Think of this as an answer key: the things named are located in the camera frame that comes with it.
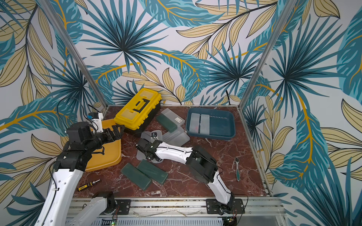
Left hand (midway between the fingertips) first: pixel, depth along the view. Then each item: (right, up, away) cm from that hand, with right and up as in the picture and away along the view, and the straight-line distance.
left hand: (117, 130), depth 69 cm
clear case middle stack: (+30, -3, +34) cm, 45 cm away
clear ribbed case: (+14, -5, +11) cm, 18 cm away
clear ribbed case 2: (+17, -4, +12) cm, 21 cm away
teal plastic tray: (+63, +4, +41) cm, 75 cm away
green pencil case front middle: (+14, -26, +16) cm, 34 cm away
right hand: (+15, -15, +20) cm, 29 cm away
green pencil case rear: (+23, +1, +34) cm, 40 cm away
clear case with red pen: (+41, +3, +38) cm, 56 cm away
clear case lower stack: (+28, -8, +30) cm, 42 cm away
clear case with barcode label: (+25, +7, +40) cm, 47 cm away
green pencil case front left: (+5, -28, +14) cm, 31 cm away
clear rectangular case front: (+49, +2, +38) cm, 62 cm away
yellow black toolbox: (+2, +9, +21) cm, 23 cm away
